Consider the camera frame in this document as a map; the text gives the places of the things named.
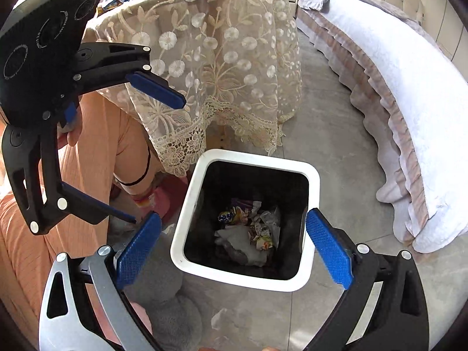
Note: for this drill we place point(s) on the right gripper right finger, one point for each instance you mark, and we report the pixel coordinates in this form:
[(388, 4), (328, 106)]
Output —
[(400, 317)]

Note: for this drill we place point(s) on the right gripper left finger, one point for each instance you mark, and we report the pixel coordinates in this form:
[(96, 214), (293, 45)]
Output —
[(84, 307)]

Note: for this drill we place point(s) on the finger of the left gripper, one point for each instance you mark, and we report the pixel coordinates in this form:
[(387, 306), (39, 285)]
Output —
[(157, 88), (89, 209)]

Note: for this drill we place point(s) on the purple snack wrapper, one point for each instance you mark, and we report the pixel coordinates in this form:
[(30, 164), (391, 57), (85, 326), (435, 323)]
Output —
[(238, 214)]

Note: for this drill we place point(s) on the floral wrapper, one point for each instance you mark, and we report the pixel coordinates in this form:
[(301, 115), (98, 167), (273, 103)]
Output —
[(265, 230)]

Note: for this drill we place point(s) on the white tissue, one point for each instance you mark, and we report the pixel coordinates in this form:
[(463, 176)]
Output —
[(236, 242)]

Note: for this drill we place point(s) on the white square trash bin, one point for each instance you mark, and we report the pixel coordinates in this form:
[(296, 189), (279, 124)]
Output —
[(220, 176)]

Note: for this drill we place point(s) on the person's hand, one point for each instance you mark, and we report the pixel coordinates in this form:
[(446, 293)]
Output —
[(71, 136)]

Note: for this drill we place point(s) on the grey fluffy slipper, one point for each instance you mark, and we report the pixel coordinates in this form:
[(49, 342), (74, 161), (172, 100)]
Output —
[(176, 321)]

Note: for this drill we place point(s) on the embroidered beige tablecloth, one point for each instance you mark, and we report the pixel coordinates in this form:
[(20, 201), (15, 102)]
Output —
[(236, 62)]

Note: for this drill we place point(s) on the bed with lavender cover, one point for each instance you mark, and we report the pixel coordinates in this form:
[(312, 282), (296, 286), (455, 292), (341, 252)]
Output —
[(414, 103)]

